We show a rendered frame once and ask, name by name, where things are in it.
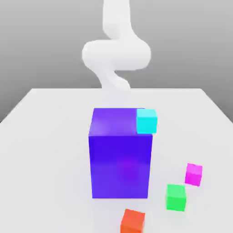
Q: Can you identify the small cyan cube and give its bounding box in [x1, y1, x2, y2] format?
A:
[136, 108, 158, 135]

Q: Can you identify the small magenta cube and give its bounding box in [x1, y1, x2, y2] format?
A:
[184, 162, 203, 187]

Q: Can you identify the small green cube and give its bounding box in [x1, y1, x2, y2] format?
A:
[165, 183, 187, 212]

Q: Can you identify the small orange cube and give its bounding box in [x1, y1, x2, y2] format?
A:
[120, 208, 146, 233]

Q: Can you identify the large purple box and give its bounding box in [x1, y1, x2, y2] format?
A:
[88, 107, 153, 199]

